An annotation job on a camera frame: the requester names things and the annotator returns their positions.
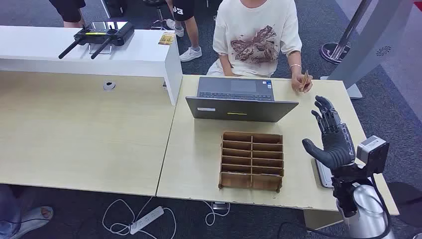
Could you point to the person's left hand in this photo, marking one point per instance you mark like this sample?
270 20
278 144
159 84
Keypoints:
296 84

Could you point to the person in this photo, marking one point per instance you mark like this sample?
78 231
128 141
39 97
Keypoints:
184 10
69 10
33 217
254 19

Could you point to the wooden card organizer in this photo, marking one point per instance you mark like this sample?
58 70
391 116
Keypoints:
252 161

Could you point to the grey card reader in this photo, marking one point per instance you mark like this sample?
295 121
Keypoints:
324 176

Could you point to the yellow printed card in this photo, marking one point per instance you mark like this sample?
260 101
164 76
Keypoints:
167 38

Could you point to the grey laptop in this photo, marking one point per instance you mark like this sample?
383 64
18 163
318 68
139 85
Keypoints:
240 110

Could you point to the grey kiosk stand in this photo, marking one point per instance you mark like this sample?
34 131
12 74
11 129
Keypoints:
372 43

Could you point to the black power adapter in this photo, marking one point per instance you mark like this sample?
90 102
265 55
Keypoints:
220 206

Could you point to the white counter shelf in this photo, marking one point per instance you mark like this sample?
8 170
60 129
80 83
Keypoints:
138 56

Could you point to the black round base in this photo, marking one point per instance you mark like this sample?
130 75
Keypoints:
408 201

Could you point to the chrome stool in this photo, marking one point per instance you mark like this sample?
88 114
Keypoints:
155 2

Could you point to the silver desk grommet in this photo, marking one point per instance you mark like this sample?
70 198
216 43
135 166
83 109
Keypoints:
109 85

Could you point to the black remote controller with antennas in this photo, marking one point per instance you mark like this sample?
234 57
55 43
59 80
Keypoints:
105 34

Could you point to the white power strip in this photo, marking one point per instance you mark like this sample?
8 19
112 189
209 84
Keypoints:
146 220

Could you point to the chrome stanchion post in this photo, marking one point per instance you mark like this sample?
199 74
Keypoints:
333 52

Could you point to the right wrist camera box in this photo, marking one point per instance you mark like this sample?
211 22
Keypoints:
372 153

